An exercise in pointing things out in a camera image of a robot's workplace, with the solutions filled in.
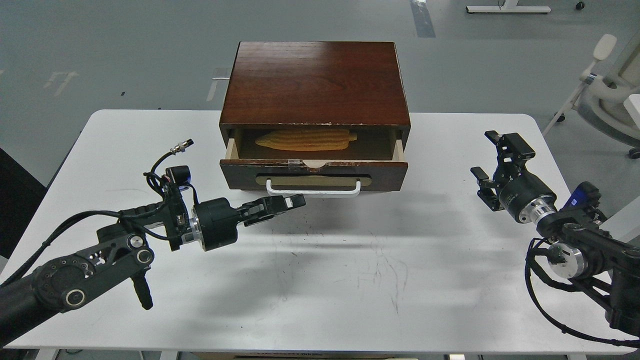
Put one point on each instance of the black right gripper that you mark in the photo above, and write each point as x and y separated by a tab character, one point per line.
525	197

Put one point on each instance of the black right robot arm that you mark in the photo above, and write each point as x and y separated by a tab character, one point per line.
572	253

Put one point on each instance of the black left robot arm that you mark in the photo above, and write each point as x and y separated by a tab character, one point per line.
32	295

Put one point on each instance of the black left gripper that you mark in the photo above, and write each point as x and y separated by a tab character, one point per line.
216	221

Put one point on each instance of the dark wooden cabinet box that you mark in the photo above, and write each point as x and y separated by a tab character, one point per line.
274	84

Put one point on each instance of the yellow corn cob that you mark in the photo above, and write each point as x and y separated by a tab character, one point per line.
307	140

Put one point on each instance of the wooden drawer with white handle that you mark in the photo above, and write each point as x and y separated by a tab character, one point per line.
375	161

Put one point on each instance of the white office chair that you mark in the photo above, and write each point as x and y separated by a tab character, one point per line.
599	98

